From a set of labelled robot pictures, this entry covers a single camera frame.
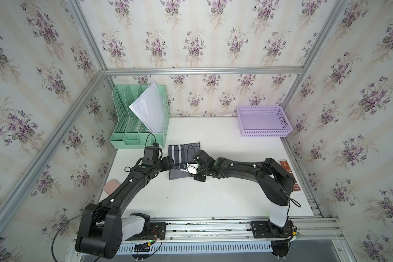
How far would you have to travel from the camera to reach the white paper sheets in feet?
3.04

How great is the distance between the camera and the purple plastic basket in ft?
3.58

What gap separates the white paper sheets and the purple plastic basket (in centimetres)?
56
